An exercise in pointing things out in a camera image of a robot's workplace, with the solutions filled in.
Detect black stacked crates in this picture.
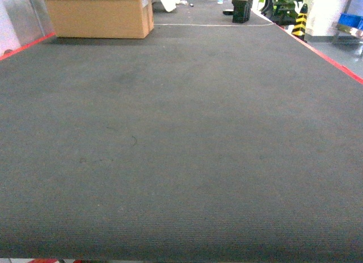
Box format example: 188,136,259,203
232,0,253,23

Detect blue bin on far shelf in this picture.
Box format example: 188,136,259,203
338,13,363,29

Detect dark grey conveyor belt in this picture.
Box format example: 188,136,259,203
1,1,362,262

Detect large cardboard box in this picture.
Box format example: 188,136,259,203
44,0,154,39

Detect yellow black striped bollard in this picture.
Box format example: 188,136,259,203
292,3,308,41

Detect green potted plant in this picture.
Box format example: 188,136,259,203
260,0,304,25

